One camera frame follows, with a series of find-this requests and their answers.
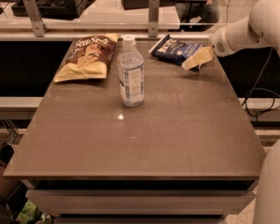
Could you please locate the black cable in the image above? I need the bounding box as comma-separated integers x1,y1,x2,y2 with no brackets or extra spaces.
241,45,280,123

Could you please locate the seated person in jeans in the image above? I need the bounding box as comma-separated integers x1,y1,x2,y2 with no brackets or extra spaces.
175,0,219,32

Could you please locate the brown cardboard box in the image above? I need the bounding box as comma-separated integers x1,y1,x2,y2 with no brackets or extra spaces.
0,142,21,203

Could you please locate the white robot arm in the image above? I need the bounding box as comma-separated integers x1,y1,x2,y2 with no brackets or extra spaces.
182,0,280,224

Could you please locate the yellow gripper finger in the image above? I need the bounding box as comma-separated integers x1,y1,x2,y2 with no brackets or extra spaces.
182,47,215,70

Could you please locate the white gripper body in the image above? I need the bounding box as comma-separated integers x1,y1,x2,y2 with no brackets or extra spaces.
209,26,236,57

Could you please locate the clear plastic water bottle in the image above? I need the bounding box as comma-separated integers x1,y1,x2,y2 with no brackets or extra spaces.
118,35,144,107

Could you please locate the yellow brown chip bag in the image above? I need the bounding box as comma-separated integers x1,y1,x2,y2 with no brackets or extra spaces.
54,34,119,83

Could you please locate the left metal railing bracket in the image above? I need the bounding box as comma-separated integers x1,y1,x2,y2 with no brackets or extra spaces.
22,0,47,37

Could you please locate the middle metal railing bracket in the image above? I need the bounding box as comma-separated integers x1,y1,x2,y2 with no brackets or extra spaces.
148,0,160,37

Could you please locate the metal railing bracket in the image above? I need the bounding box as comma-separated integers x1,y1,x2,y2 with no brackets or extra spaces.
148,0,160,37
22,0,47,37

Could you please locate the blue chip bag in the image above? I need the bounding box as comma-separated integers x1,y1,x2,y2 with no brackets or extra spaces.
148,35,203,65

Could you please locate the black equipment case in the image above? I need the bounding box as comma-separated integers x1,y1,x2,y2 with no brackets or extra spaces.
10,0,96,21

